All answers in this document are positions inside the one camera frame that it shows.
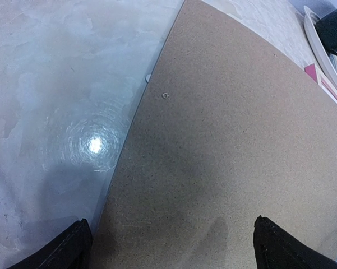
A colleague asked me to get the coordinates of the pink wooden picture frame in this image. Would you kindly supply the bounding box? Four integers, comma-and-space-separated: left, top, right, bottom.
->
304, 64, 337, 104

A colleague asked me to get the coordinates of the dark green cup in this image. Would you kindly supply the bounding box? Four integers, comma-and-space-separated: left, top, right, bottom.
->
315, 9, 337, 56

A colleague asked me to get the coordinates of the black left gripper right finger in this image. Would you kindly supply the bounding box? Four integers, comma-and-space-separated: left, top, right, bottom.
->
253, 216, 337, 269

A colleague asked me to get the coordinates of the brown backing board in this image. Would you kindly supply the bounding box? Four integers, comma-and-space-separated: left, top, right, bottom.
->
90, 1, 337, 268

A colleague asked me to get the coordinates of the striped ceramic plate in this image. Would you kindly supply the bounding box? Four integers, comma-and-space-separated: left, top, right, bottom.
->
303, 6, 337, 88

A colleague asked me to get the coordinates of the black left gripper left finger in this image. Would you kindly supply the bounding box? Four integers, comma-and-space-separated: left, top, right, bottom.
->
11, 219, 93, 269

